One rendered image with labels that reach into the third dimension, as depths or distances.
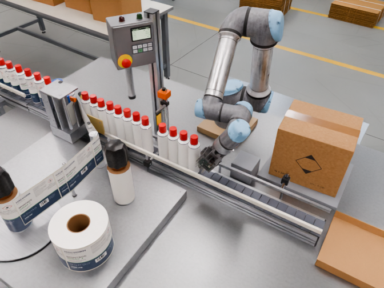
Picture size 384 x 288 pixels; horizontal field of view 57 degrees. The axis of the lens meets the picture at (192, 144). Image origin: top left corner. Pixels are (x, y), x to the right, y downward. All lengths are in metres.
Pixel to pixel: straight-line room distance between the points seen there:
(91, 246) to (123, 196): 0.28
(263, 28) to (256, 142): 0.63
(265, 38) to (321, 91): 2.49
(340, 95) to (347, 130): 2.38
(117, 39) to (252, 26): 0.53
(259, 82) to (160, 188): 0.65
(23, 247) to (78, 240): 0.28
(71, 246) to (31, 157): 0.68
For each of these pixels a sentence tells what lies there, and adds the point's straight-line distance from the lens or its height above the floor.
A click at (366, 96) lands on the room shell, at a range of 4.03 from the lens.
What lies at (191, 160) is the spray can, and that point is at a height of 0.97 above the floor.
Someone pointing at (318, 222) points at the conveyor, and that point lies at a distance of 1.50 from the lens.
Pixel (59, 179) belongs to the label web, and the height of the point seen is 1.01.
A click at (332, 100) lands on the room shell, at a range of 3.83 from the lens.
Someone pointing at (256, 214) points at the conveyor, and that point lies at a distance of 1.49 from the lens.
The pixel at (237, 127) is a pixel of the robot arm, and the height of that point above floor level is 1.25.
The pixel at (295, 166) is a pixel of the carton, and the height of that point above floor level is 0.95.
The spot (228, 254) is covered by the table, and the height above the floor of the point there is 0.83.
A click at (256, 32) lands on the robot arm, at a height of 1.43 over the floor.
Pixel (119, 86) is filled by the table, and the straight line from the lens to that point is 2.28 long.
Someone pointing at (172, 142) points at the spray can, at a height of 1.03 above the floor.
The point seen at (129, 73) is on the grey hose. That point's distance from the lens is 1.63.
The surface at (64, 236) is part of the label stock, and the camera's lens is 1.28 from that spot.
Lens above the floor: 2.03
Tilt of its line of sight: 42 degrees down
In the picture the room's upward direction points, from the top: straight up
